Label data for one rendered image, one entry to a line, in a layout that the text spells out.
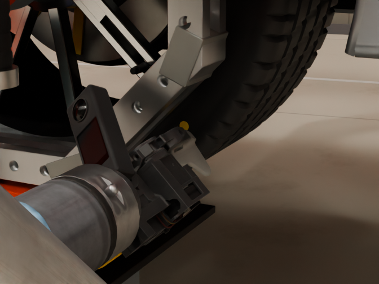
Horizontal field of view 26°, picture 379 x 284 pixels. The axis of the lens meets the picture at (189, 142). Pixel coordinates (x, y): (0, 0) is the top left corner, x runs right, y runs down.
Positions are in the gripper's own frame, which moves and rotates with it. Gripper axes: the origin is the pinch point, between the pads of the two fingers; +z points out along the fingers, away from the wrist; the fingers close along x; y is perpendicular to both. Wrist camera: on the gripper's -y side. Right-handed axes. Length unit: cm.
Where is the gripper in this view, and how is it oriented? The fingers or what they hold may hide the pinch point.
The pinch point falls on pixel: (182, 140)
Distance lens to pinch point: 95.0
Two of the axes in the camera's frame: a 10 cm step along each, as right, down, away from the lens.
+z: 4.4, -2.4, 8.7
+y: 6.4, 7.6, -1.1
